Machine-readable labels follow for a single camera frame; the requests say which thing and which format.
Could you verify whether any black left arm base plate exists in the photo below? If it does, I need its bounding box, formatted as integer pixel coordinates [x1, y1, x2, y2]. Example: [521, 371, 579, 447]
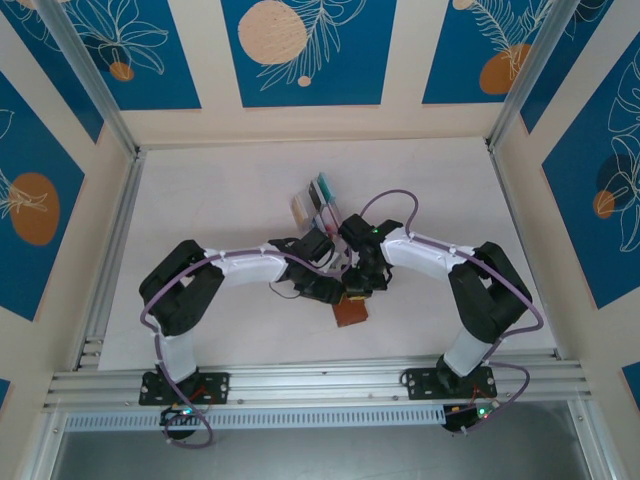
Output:
[138, 372, 232, 406]

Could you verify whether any aluminium frame post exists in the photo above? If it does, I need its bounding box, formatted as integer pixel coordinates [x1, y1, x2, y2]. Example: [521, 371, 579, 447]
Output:
[485, 0, 617, 151]
[35, 0, 141, 157]

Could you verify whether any white slotted cable duct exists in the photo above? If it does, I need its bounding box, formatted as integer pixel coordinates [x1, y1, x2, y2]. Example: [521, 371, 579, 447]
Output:
[63, 405, 447, 434]

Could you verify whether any aluminium table side rail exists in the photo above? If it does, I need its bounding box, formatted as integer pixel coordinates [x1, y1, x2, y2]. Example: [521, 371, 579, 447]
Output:
[73, 147, 147, 372]
[485, 139, 574, 362]

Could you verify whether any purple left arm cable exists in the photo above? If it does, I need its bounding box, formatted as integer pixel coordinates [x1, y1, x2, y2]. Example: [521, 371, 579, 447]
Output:
[141, 239, 351, 449]

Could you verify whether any brown leather card holder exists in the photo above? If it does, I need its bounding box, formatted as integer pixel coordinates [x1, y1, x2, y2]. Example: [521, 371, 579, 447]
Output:
[333, 297, 371, 329]

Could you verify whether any aluminium mounting rail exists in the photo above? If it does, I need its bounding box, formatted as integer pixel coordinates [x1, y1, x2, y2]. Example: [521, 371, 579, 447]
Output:
[42, 352, 596, 415]

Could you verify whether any clear acrylic card rack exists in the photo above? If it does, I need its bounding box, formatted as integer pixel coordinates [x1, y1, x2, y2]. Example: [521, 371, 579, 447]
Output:
[290, 172, 346, 261]

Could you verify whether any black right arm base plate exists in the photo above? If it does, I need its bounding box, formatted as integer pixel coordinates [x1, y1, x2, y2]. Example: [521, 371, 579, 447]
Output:
[402, 367, 499, 401]

